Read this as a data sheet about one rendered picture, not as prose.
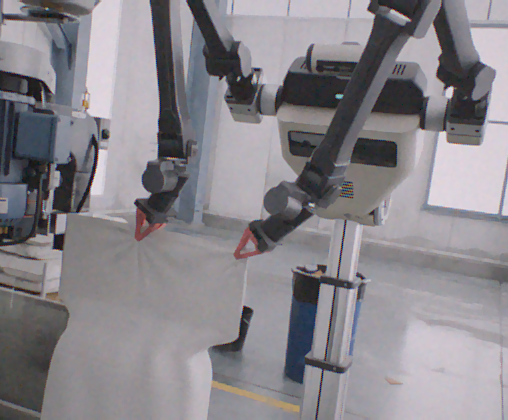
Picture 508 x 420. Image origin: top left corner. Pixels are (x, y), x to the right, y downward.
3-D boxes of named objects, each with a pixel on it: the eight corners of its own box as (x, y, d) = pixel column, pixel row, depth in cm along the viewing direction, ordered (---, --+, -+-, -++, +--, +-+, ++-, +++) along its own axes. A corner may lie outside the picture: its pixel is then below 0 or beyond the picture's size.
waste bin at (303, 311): (363, 373, 379) (378, 274, 373) (344, 400, 331) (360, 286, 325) (292, 354, 397) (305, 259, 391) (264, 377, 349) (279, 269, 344)
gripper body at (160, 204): (131, 204, 135) (146, 178, 133) (157, 203, 144) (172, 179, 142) (150, 222, 133) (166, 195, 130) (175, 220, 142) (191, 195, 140)
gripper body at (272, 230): (245, 225, 122) (272, 204, 120) (263, 222, 132) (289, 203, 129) (262, 251, 121) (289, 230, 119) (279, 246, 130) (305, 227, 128)
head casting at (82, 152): (91, 212, 165) (102, 105, 162) (25, 216, 142) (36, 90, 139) (7, 196, 176) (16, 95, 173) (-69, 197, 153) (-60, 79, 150)
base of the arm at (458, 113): (455, 83, 149) (446, 122, 144) (456, 61, 142) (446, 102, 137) (493, 85, 145) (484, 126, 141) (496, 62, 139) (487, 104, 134)
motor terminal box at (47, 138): (70, 175, 119) (75, 117, 118) (54, 177, 109) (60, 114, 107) (27, 170, 119) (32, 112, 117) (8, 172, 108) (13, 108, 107)
